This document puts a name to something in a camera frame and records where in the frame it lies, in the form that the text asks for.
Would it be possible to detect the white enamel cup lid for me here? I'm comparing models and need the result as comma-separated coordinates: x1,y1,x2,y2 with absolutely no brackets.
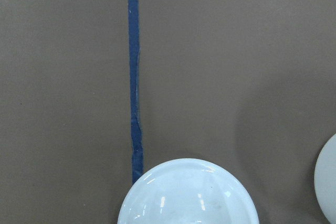
118,158,259,223

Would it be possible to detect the brown paper table mat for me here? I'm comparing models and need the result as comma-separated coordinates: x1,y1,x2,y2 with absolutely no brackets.
1,0,335,223

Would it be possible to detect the white enamel cup blue rim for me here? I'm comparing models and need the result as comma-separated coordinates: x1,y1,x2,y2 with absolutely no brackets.
314,135,335,223

